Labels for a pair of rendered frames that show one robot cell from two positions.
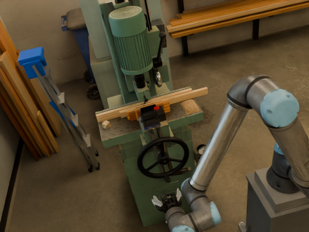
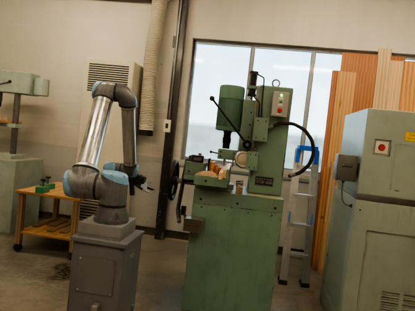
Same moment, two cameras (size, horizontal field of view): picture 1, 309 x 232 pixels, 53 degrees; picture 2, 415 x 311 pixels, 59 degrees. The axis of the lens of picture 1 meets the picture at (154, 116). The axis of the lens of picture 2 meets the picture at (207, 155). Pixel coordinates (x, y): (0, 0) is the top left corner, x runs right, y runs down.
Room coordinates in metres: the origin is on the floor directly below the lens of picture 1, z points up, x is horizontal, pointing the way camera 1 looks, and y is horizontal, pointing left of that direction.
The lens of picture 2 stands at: (1.96, -2.49, 1.15)
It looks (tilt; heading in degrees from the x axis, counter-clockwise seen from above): 3 degrees down; 102
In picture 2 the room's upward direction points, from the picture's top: 6 degrees clockwise
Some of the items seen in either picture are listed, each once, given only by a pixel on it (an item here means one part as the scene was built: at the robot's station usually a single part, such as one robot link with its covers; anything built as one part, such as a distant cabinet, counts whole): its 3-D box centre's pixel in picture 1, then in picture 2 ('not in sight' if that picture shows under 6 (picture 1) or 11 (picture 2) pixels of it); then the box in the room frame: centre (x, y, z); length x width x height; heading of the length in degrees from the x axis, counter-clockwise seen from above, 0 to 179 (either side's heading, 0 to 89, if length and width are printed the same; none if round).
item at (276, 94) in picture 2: (142, 7); (280, 104); (1.86, -0.05, 1.40); 0.10 x 0.06 x 0.16; 8
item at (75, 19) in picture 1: (100, 51); not in sight; (3.40, 0.47, 0.48); 0.64 x 0.54 x 0.97; 97
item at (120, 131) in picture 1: (151, 124); (207, 175); (1.42, 0.03, 0.87); 0.61 x 0.30 x 0.06; 98
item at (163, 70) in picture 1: (160, 72); (252, 160); (1.73, -0.09, 1.02); 0.09 x 0.07 x 0.12; 98
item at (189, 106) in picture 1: (190, 105); (207, 173); (1.47, -0.22, 0.91); 0.12 x 0.09 x 0.03; 8
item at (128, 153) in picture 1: (145, 117); (238, 195); (1.64, 0.06, 0.76); 0.57 x 0.45 x 0.09; 8
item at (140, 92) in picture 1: (142, 90); (227, 155); (1.54, 0.04, 1.03); 0.14 x 0.07 x 0.09; 8
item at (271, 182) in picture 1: (285, 172); (112, 211); (1.04, -0.62, 0.67); 0.19 x 0.19 x 0.10
